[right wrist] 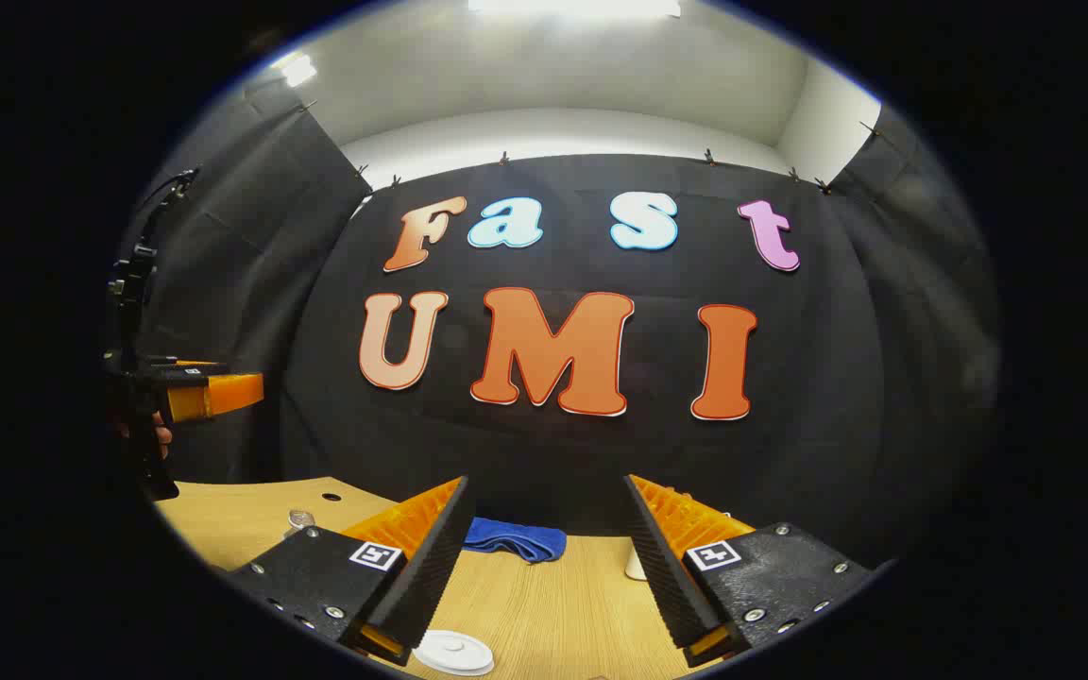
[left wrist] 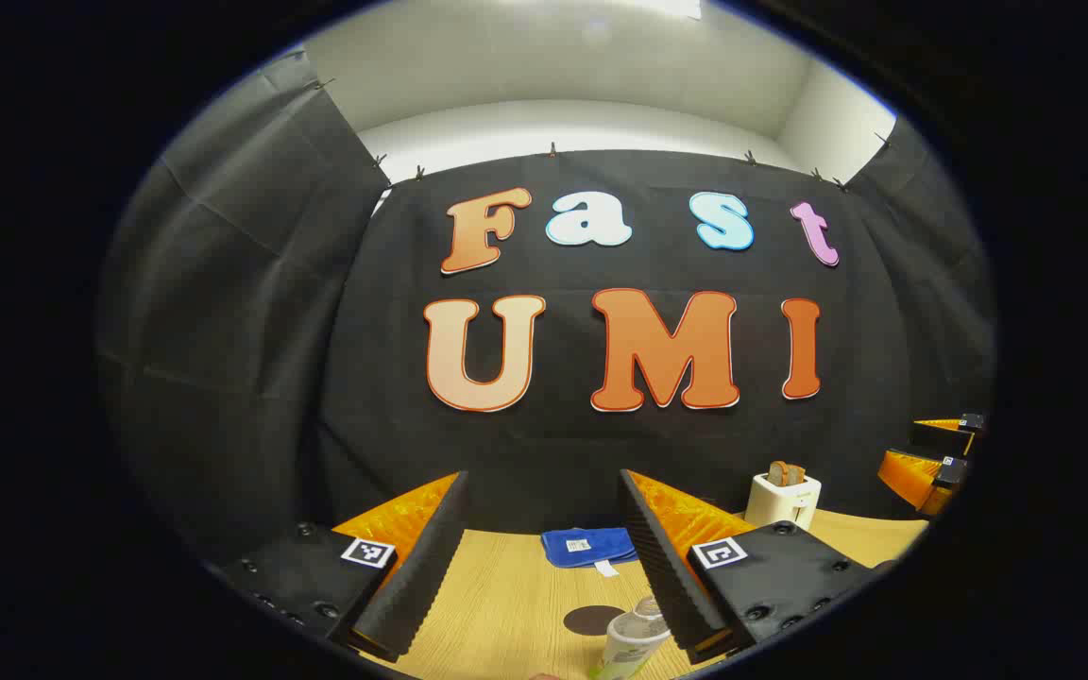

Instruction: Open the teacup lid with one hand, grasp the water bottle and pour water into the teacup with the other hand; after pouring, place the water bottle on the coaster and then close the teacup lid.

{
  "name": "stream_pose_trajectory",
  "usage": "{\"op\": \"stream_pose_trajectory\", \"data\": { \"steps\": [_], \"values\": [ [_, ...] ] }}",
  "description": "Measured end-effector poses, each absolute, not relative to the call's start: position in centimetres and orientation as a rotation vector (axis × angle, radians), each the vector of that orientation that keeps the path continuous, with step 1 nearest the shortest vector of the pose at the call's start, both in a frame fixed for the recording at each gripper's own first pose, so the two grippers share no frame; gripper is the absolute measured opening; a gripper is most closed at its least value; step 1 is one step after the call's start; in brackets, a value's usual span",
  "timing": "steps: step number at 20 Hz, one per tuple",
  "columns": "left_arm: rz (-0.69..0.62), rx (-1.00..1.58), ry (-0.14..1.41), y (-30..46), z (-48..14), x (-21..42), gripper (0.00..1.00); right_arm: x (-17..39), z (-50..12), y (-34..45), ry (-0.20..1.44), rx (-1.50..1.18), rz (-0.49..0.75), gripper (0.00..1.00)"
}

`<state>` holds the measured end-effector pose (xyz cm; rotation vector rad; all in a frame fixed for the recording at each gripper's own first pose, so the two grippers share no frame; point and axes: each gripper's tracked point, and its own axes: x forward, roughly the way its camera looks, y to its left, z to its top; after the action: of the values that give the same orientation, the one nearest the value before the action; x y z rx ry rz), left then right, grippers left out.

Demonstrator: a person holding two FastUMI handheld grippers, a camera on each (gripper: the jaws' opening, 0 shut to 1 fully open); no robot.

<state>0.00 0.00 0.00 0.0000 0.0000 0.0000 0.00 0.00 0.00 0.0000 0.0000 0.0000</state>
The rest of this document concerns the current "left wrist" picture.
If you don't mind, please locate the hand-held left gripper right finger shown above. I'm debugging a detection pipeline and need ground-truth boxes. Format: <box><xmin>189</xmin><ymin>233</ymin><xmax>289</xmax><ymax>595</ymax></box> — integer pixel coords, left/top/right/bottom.
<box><xmin>618</xmin><ymin>469</ymin><xmax>885</xmax><ymax>665</ymax></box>

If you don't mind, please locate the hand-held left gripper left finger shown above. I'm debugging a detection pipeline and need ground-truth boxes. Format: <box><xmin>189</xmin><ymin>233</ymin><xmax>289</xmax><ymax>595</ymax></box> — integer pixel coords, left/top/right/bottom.
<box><xmin>223</xmin><ymin>470</ymin><xmax>469</xmax><ymax>662</ymax></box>

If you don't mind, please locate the clear water bottle white label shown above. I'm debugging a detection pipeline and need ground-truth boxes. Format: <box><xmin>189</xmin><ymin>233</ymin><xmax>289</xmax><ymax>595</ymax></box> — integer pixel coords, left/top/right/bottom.
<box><xmin>589</xmin><ymin>595</ymin><xmax>672</xmax><ymax>680</ymax></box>

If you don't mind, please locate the dark round coaster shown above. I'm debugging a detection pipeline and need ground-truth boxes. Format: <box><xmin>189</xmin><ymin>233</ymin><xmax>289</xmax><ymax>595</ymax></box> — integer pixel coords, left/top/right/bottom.
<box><xmin>563</xmin><ymin>604</ymin><xmax>628</xmax><ymax>637</ymax></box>

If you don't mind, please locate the blue folded towel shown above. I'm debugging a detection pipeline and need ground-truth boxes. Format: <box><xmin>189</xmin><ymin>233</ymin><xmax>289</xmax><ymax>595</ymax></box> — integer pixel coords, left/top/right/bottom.
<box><xmin>541</xmin><ymin>527</ymin><xmax>641</xmax><ymax>577</ymax></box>

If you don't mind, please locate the white toaster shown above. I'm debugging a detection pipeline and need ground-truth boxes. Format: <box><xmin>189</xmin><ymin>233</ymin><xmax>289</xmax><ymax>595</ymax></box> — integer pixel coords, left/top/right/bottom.
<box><xmin>744</xmin><ymin>472</ymin><xmax>823</xmax><ymax>530</ymax></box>

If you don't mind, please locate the black backdrop cloth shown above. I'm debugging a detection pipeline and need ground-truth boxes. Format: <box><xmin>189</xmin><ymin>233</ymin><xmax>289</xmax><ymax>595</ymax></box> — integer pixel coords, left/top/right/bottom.
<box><xmin>95</xmin><ymin>47</ymin><xmax>996</xmax><ymax>568</ymax></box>

